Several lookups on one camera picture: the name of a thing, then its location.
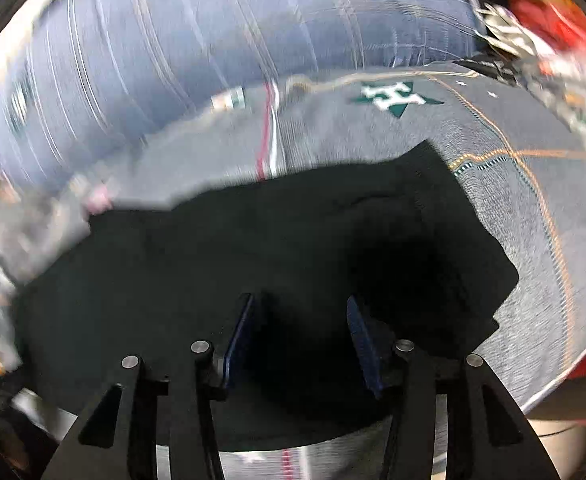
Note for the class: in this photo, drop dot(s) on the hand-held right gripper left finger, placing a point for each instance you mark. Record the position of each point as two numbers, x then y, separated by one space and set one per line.
238 342

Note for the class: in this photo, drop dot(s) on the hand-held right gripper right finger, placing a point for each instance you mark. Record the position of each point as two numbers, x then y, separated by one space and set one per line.
365 352

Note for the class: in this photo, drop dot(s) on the black pants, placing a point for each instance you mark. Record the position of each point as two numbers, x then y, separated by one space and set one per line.
273 235

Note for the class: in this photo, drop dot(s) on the grey star printed bedsheet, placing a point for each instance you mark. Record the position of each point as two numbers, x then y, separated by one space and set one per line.
498 200

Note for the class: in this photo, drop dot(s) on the blue plaid pillow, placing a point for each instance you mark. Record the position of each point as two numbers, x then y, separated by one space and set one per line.
173 35

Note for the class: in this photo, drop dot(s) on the clear plastic bag clutter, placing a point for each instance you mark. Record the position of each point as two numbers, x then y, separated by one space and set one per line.
558 75

